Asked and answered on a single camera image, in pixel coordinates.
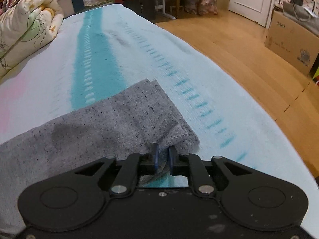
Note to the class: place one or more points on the light blue striped blanket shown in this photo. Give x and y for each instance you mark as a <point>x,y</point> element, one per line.
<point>124,54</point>

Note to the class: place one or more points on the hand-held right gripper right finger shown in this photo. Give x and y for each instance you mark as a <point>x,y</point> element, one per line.
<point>172,159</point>

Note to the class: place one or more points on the grey paper bag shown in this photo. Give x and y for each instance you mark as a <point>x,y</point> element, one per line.
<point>299,17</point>

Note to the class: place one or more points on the floral storage bag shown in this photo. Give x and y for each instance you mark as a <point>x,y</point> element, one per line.
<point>209,1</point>

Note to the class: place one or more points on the dark storage box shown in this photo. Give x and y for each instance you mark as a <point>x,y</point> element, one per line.
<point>139,7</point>

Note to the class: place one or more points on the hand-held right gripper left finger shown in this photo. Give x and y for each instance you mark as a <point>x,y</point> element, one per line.
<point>155,159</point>

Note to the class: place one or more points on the brown cardboard box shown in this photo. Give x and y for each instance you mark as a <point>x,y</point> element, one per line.
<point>289,44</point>

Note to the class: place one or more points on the white table leg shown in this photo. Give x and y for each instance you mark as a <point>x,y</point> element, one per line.
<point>165,7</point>

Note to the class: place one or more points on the floral folded quilt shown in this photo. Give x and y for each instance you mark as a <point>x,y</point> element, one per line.
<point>27,25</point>

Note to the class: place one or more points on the grey pants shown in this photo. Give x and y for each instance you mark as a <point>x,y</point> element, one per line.
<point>99,134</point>

